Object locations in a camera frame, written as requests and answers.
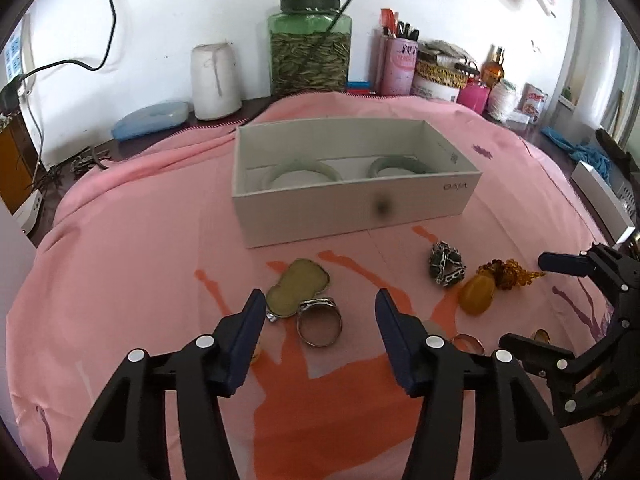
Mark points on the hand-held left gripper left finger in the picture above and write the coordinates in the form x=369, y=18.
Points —
x=250, y=330

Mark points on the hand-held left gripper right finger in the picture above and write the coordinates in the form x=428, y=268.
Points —
x=392, y=330

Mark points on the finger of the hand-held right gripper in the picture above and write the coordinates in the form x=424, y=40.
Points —
x=557, y=263
x=530, y=350

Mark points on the amber pendant with beads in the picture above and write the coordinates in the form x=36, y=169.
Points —
x=477, y=295

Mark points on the white cardboard box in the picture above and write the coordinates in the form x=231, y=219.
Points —
x=310, y=210

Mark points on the long white box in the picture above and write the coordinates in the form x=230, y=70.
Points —
x=600, y=195

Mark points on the blue cloth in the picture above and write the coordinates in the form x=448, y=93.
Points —
x=585, y=152

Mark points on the pink cloth with orange print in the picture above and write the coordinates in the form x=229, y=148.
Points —
x=150, y=260

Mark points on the pale green jade bangle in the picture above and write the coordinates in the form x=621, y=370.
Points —
x=272, y=172
x=380, y=164

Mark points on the white thread cone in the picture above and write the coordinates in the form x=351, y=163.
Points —
x=501, y=100

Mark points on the pink plastic box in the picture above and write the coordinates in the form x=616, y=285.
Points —
x=472, y=97

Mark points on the amber perfume bottle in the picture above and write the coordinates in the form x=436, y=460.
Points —
x=492, y=70

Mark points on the floral round tin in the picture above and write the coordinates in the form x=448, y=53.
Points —
x=440, y=82

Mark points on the black hair clips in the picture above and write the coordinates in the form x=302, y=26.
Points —
x=87, y=160

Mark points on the grey cloth bundle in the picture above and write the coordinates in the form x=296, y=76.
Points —
x=447, y=49

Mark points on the blue and red flat comb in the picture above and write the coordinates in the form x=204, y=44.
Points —
x=361, y=87

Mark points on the large white thread spool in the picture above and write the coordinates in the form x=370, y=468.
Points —
x=215, y=85

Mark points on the white board panel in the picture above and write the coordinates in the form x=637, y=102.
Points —
x=12, y=260

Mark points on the small white device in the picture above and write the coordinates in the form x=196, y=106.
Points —
x=29, y=212

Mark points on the pink canister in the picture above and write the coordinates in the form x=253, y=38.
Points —
x=397, y=67

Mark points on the green glass jar of seeds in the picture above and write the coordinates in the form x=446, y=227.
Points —
x=307, y=60

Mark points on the black pens and combs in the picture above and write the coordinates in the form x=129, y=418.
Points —
x=407, y=31

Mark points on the brown wooden cabinet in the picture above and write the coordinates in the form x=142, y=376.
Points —
x=15, y=160

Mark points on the black power plug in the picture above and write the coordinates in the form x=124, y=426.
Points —
x=11, y=92

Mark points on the white power strip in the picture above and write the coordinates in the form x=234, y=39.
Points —
x=15, y=52

